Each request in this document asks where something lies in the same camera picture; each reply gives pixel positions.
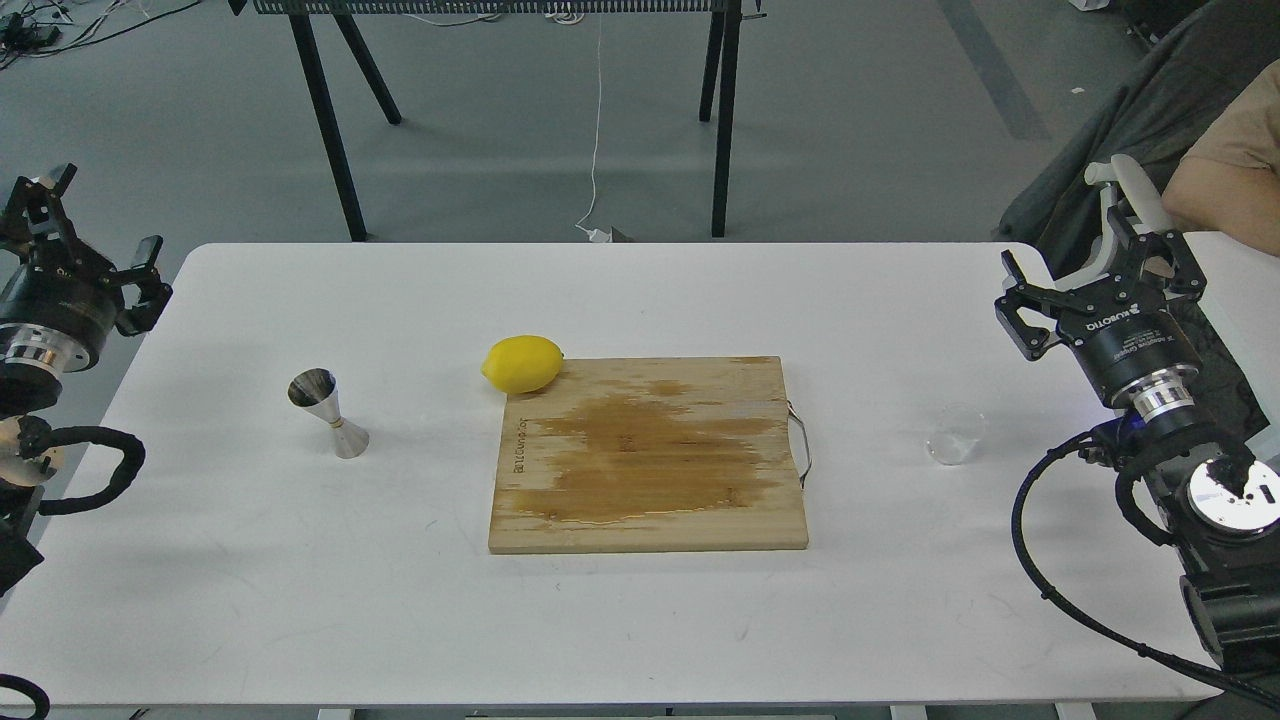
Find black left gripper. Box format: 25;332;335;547
1;164;173;373

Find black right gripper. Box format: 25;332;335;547
995;208;1208;409

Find small clear glass cup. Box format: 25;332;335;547
925;404;989;468

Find steel jigger measuring cup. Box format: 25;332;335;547
287;368;370;459

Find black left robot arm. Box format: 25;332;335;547
1;163;172;591

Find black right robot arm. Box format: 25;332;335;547
995;209;1279;711

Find white office chair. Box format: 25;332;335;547
1053;154;1175;291

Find person in beige shirt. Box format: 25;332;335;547
1162;61;1279;258

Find dark grey jacket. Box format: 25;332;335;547
991;1;1279;277

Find yellow lemon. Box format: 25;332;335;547
481;334;564;395

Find black metal trestle table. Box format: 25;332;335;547
228;1;765;242

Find wooden cutting board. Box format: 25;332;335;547
488;356;809;555

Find black cables on floor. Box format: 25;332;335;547
0;0;201;70

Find white cable with plug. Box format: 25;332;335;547
575;14;613;243

